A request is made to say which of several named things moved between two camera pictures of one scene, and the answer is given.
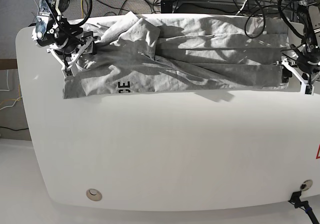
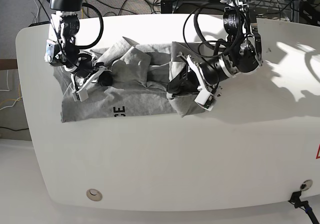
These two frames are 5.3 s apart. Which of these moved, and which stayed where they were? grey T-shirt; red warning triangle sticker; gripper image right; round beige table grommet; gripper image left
Moved: gripper image right; gripper image left; grey T-shirt
Stayed: round beige table grommet; red warning triangle sticker
